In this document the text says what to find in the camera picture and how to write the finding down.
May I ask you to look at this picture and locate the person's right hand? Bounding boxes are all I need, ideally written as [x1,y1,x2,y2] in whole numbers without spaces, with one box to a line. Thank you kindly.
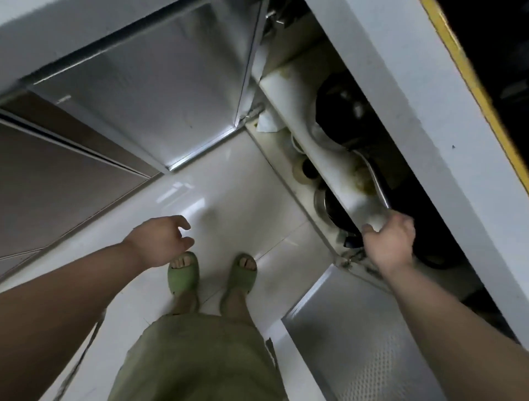
[362,210,416,278]

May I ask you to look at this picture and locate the person's left hand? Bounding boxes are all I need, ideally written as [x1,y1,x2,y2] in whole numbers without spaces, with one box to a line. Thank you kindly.
[123,215,195,269]

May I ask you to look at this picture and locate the black pan with metal handle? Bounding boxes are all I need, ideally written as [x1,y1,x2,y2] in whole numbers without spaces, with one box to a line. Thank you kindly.
[315,74,394,213]

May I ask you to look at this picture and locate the person's right forearm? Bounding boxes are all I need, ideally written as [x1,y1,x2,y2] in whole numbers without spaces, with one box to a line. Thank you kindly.
[384,264,529,401]

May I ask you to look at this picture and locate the person's left forearm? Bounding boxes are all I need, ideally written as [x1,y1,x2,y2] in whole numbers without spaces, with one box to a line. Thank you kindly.
[0,241,143,401]

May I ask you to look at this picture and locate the green slipper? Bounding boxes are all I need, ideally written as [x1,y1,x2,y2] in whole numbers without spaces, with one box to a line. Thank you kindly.
[222,253,258,295]
[167,251,201,296]

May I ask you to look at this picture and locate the metal door hinge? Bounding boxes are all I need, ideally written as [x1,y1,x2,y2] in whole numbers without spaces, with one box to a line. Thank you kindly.
[338,247,374,274]
[243,102,266,121]
[264,6,291,27]

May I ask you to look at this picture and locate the steel pot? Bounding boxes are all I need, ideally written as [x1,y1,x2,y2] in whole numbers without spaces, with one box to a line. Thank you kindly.
[313,187,361,245]

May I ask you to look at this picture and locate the person's left leg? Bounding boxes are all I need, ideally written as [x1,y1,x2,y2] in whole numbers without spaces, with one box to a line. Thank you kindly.
[171,255,200,317]

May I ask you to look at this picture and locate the person's leg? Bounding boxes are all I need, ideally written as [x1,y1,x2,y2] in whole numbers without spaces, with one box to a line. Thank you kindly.
[171,255,200,317]
[220,257,257,322]

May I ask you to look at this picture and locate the person's right leg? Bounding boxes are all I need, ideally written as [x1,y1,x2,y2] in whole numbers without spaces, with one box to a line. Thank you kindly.
[220,257,257,322]

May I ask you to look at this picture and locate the beige jar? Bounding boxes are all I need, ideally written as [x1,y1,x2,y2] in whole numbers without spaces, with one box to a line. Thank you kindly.
[293,158,320,183]

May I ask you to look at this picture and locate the silver cabinet door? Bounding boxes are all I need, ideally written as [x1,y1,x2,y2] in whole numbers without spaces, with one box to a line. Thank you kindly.
[30,0,267,172]
[281,264,448,401]

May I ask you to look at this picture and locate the green shorts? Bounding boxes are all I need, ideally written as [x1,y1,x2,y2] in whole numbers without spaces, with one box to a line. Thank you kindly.
[108,312,288,401]

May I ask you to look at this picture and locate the white crumpled paper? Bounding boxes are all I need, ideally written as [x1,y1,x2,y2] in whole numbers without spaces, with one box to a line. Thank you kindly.
[256,108,287,134]

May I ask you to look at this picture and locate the brown cabinet front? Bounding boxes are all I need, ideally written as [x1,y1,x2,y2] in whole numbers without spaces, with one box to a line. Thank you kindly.
[0,90,163,278]

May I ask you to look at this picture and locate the white cabinet shelf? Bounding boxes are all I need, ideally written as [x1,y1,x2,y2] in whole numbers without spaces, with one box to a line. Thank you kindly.
[257,41,390,233]

